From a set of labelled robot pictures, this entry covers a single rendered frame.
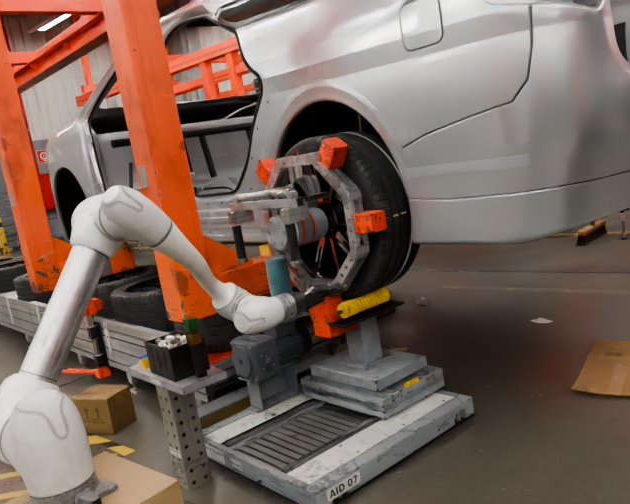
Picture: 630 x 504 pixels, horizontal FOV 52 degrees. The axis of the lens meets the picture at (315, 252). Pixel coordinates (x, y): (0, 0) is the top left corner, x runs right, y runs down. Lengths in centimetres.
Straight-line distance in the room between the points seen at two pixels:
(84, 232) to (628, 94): 161
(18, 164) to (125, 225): 272
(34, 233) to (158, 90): 201
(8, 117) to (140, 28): 193
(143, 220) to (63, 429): 56
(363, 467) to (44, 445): 108
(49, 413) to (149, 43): 159
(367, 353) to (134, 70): 146
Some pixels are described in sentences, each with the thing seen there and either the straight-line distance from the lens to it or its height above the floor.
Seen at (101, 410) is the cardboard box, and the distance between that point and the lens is 321.
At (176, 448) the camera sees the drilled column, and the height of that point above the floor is 16.
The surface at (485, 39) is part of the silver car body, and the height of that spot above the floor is 136.
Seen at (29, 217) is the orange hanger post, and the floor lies 101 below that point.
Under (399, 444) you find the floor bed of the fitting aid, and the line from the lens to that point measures 238.
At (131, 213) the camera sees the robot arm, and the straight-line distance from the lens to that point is 178.
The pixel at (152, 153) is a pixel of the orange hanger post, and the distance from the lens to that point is 265.
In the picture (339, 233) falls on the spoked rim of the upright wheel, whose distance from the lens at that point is 252.
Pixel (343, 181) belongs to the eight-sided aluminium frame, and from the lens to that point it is 235.
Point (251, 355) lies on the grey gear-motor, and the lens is 267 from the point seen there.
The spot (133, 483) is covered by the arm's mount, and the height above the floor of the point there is 40.
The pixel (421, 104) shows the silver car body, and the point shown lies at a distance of 221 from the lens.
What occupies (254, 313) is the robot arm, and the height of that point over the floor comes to 66.
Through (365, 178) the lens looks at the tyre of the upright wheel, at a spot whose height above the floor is 100.
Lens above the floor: 114
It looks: 9 degrees down
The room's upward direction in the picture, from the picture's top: 10 degrees counter-clockwise
